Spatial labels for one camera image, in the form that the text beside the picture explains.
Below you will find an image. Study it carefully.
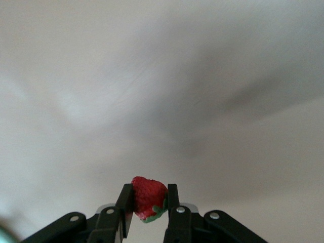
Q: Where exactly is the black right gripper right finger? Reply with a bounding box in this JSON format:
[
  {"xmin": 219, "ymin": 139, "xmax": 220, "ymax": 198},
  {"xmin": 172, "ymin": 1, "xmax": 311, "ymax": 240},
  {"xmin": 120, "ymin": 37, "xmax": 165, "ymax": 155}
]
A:
[{"xmin": 163, "ymin": 183, "xmax": 269, "ymax": 243}]

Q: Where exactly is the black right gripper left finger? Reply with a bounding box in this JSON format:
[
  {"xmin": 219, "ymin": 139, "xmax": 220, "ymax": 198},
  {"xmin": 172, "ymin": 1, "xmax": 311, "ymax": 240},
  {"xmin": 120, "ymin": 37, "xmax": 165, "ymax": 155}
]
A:
[{"xmin": 21, "ymin": 184, "xmax": 135, "ymax": 243}]

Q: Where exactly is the red strawberry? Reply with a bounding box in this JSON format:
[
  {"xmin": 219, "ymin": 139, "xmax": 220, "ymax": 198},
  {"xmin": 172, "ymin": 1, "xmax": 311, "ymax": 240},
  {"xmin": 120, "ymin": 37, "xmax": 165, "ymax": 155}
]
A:
[{"xmin": 131, "ymin": 176, "xmax": 170, "ymax": 224}]

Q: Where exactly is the brown table mat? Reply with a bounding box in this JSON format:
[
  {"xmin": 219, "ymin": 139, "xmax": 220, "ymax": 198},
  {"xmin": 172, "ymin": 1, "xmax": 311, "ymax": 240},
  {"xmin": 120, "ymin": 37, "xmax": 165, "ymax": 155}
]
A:
[{"xmin": 0, "ymin": 0, "xmax": 324, "ymax": 243}]

